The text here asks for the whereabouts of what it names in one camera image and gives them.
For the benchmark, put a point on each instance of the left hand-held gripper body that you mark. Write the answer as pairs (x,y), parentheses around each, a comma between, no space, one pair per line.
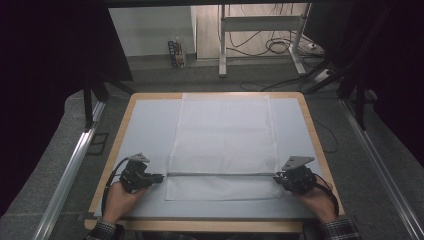
(135,175)

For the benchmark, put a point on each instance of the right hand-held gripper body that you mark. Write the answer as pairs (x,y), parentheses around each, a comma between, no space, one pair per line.
(298,178)

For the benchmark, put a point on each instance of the white mesh laundry bag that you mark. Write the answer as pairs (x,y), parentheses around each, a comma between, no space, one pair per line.
(223,143)

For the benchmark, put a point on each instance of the person's left hand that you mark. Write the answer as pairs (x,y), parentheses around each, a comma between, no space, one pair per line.
(121,200)

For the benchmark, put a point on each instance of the person's right hand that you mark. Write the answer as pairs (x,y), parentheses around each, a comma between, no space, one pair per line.
(316,201)

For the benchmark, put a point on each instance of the wooden framed white board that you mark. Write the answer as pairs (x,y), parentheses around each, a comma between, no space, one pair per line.
(150,133)

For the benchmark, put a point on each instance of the black metal stand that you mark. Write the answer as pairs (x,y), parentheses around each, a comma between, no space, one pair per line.
(88,106)
(360,106)

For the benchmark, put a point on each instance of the white power strip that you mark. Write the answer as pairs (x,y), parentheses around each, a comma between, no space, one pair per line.
(322,76)

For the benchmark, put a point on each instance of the pack of bottles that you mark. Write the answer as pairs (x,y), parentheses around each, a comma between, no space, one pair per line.
(176,53)

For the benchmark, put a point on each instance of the black curtain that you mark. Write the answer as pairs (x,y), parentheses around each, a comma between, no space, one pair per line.
(386,66)
(43,83)

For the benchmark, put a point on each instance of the black rectangular floor frame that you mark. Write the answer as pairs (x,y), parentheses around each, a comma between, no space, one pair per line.
(98,144)

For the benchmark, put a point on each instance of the aluminium floor rail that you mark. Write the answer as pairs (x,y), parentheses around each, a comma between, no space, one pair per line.
(66,180)
(380,166)

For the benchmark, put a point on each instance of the white metal desk frame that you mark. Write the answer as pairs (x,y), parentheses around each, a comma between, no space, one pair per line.
(260,23)

